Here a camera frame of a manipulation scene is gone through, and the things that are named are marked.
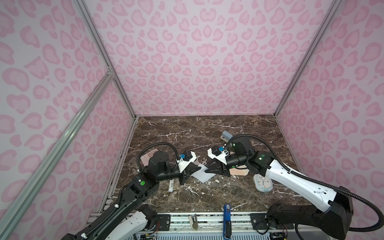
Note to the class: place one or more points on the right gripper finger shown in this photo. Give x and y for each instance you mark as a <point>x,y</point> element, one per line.
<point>215,171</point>
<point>215,164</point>

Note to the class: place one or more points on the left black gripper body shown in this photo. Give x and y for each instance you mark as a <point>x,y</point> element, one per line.
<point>183,175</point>

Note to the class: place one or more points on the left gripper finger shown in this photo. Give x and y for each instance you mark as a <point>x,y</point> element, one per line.
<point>183,178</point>
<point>191,169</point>

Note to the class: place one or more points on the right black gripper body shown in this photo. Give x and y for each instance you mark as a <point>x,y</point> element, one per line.
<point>234,160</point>

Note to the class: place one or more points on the green bordered floral letter paper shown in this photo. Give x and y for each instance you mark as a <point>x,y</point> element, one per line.
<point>201,175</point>

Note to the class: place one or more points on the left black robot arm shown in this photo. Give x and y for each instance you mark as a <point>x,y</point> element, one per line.
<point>136,192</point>

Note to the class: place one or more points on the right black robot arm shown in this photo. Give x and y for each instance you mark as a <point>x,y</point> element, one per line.
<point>328,210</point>

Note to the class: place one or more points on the pink envelope with cream flap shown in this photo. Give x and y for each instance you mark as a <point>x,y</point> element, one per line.
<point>241,170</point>

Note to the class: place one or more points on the white glue stick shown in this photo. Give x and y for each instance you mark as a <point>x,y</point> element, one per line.
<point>171,186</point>

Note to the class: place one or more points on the blue grey stapler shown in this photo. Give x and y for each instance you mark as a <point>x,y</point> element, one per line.
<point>226,136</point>

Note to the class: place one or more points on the beige hanging tag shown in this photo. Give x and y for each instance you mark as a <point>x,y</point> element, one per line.
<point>193,222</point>

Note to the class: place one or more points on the blue black clip tool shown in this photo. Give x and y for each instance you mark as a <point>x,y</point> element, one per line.
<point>227,223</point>

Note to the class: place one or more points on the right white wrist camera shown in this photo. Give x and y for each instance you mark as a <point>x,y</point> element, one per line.
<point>218,153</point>

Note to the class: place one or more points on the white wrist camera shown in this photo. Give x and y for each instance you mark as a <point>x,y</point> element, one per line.
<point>218,153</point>
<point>185,159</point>

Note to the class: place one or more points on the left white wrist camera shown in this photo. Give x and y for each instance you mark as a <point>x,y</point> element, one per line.
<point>185,159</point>

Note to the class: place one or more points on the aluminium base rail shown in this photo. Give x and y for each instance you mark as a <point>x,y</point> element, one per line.
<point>176,226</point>

